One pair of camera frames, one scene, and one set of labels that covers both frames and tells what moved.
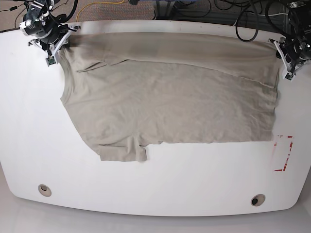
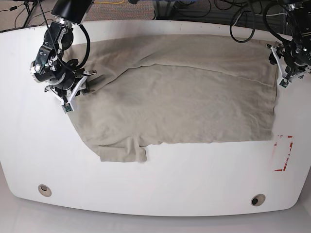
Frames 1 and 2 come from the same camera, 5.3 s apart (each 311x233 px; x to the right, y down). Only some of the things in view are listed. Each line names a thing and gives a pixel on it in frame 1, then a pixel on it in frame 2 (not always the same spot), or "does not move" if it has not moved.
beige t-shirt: [127, 91] does not move
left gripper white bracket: [53, 57] -> [68, 105]
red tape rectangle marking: [275, 144] does not move
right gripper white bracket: [287, 75] -> [273, 60]
